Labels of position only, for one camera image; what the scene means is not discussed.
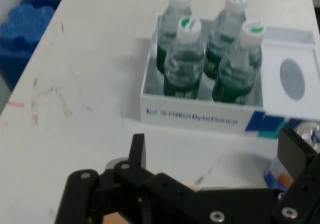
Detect blue white drink can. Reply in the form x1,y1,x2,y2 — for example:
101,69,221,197
263,121,320,193

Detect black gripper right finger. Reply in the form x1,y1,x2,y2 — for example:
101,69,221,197
272,128,320,224

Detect white blue cardboard box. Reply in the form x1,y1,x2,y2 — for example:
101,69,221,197
139,15,320,140

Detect clear water bottle green label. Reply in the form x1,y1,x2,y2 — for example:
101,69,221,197
203,0,250,80
211,20,266,105
155,0,194,75
163,15,206,99

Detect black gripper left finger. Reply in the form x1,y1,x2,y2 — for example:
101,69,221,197
54,133,196,224

